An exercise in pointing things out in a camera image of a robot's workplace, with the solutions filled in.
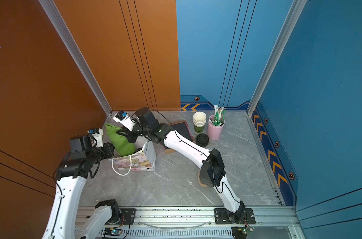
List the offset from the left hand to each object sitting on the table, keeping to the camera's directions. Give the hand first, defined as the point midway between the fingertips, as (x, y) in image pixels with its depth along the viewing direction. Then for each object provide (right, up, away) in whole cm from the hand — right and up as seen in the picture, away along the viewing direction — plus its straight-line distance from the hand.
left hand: (114, 143), depth 74 cm
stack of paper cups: (+45, +12, +22) cm, 52 cm away
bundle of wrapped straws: (+57, +17, +17) cm, 62 cm away
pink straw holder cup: (+56, +5, +24) cm, 61 cm away
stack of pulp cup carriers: (+41, -12, -19) cm, 47 cm away
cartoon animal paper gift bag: (+15, -9, +2) cm, 18 cm away
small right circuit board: (+62, -42, -4) cm, 75 cm away
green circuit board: (0, -42, -4) cm, 42 cm away
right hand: (+5, +7, -5) cm, 10 cm away
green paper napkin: (+5, +2, -4) cm, 7 cm away
